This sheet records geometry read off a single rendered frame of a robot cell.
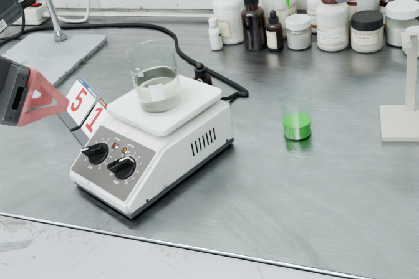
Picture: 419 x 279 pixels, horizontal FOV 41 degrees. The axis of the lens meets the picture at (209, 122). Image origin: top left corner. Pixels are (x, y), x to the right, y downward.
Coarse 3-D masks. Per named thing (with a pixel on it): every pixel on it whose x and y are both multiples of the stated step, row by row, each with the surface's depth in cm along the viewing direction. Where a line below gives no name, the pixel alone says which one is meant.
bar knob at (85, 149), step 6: (96, 144) 73; (102, 144) 75; (84, 150) 74; (90, 150) 73; (96, 150) 73; (102, 150) 73; (90, 156) 74; (96, 156) 74; (102, 156) 73; (90, 162) 74; (96, 162) 74
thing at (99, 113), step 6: (96, 108) 88; (102, 108) 87; (90, 114) 89; (96, 114) 88; (102, 114) 86; (108, 114) 85; (90, 120) 88; (96, 120) 87; (102, 120) 86; (84, 126) 89; (90, 126) 87; (96, 126) 86; (90, 132) 87
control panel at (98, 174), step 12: (96, 132) 77; (108, 132) 76; (108, 144) 75; (120, 144) 73; (132, 144) 72; (84, 156) 76; (108, 156) 73; (120, 156) 72; (132, 156) 71; (144, 156) 70; (72, 168) 76; (84, 168) 75; (96, 168) 73; (144, 168) 69; (96, 180) 72; (108, 180) 71; (120, 180) 70; (132, 180) 69; (120, 192) 69
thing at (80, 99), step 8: (72, 88) 96; (80, 88) 94; (72, 96) 95; (80, 96) 93; (88, 96) 92; (72, 104) 94; (80, 104) 92; (88, 104) 91; (72, 112) 93; (80, 112) 91; (80, 120) 90
